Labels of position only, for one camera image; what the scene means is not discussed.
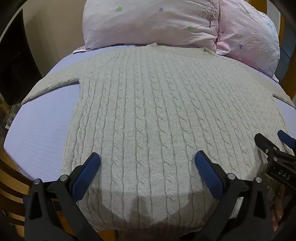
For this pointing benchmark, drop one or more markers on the small pink floral pillow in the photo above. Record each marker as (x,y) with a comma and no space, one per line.
(249,39)

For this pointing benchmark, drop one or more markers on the lavender bed sheet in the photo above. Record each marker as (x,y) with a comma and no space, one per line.
(39,134)

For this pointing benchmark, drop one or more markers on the large pink floral pillow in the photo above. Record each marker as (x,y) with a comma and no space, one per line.
(148,23)

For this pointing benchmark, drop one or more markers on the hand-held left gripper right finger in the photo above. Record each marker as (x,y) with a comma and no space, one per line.
(207,174)

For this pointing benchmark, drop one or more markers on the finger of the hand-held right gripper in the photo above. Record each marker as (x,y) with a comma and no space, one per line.
(286,138)
(266,146)

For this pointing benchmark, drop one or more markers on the person's right hand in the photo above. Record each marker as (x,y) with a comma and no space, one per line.
(277,208)

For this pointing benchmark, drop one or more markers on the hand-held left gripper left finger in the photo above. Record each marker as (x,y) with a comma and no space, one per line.
(87,174)

